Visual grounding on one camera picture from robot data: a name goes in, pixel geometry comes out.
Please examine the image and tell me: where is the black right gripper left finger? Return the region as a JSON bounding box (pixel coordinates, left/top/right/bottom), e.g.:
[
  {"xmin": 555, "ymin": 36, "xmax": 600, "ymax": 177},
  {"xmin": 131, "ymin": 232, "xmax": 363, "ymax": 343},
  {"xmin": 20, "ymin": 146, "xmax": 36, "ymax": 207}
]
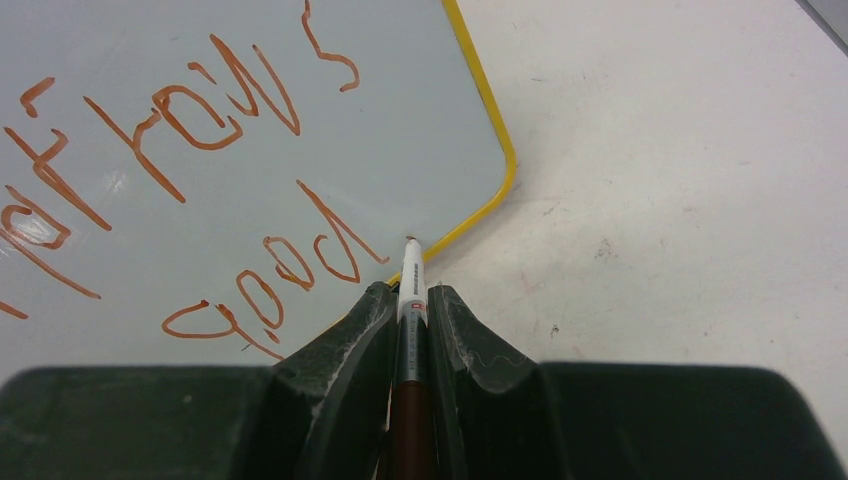
[{"xmin": 1, "ymin": 282, "xmax": 397, "ymax": 479}]

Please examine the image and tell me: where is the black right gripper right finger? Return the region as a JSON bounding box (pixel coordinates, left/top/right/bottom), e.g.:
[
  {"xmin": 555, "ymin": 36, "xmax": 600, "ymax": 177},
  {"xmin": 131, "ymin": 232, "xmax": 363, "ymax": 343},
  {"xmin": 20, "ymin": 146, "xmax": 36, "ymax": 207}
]
[{"xmin": 428, "ymin": 285, "xmax": 842, "ymax": 479}]

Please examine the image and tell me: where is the white whiteboard marker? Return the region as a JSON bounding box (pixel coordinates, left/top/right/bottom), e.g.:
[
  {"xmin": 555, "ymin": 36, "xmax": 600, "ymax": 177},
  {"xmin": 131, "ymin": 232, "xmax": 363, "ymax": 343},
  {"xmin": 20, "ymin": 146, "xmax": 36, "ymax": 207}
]
[{"xmin": 390, "ymin": 236, "xmax": 437, "ymax": 479}]

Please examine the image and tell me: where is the yellow framed whiteboard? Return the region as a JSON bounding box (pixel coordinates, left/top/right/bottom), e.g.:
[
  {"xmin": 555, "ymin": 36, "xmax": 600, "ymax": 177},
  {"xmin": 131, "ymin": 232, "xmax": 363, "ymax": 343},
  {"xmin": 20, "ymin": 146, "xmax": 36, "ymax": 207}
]
[{"xmin": 1, "ymin": 1, "xmax": 516, "ymax": 378}]

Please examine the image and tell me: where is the aluminium right side rail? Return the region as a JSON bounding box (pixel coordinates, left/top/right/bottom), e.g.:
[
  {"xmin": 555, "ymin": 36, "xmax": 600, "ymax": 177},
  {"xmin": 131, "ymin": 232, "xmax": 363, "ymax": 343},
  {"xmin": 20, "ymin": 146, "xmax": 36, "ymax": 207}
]
[{"xmin": 797, "ymin": 0, "xmax": 848, "ymax": 54}]

